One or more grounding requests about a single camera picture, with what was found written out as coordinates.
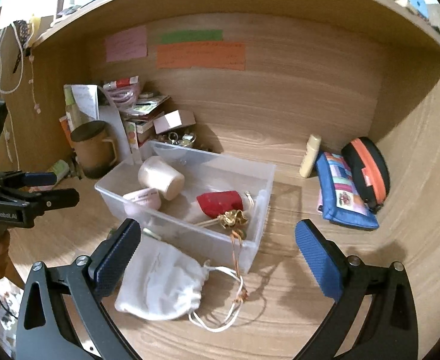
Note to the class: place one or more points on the pink coiled cord packet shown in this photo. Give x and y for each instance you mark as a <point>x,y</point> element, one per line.
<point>122,93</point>

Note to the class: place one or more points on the folded printed paper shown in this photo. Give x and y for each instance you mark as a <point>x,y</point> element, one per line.
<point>86,98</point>

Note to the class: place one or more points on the white drawstring cloth bag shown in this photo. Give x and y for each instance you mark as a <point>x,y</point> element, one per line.
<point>162,283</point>

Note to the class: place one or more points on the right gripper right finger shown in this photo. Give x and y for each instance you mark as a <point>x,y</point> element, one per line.
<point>390,329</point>

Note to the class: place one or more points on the black orange round case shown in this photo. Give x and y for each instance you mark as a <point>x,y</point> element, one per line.
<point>369,170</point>

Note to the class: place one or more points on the red velvet gift pouch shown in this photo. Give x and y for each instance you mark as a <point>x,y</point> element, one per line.
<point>227,208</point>

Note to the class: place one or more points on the brown mug with lid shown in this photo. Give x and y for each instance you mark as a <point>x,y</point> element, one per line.
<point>96,151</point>

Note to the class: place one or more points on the glass bowl of trinkets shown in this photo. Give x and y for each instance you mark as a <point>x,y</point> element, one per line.
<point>184,139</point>

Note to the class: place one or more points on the pink white round jar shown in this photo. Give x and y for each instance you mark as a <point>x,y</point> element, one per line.
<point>137,200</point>

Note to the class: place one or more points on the translucent white plastic cup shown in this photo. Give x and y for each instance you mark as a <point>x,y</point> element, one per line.
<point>157,174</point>

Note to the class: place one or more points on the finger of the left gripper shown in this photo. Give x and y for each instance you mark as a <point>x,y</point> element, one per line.
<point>28,178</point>
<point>54,199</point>

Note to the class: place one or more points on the clear plastic storage bin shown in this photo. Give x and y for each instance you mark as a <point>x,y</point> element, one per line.
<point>178,221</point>

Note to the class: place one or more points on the cream lotion bottle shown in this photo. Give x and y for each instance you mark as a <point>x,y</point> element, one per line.
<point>310,156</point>

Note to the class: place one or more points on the person left hand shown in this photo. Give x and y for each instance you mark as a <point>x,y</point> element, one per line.
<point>4,258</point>

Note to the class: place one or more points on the blue patchwork zipper pouch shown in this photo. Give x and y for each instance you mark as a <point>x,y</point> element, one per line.
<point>339,202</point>

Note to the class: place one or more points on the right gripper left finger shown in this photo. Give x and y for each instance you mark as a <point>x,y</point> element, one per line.
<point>45,330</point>

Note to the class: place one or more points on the green bead tassel charm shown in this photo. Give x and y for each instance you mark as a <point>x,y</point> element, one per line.
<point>238,254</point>

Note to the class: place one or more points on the small white pink box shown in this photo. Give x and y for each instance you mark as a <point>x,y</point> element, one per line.
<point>174,120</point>

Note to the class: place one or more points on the green paper note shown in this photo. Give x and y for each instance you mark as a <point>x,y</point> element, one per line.
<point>191,35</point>

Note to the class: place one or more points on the pink sticky note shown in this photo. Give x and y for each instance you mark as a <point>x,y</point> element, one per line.
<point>126,45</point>

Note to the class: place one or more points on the orange green tube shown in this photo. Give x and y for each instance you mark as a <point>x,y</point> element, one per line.
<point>60,169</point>

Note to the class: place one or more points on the orange paper note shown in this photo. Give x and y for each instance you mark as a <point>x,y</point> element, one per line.
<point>208,54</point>

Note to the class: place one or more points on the stack of booklets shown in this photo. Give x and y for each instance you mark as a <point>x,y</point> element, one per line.
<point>143,113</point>

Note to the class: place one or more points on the fruit sticker sheet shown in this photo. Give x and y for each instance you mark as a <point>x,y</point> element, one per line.
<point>131,134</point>

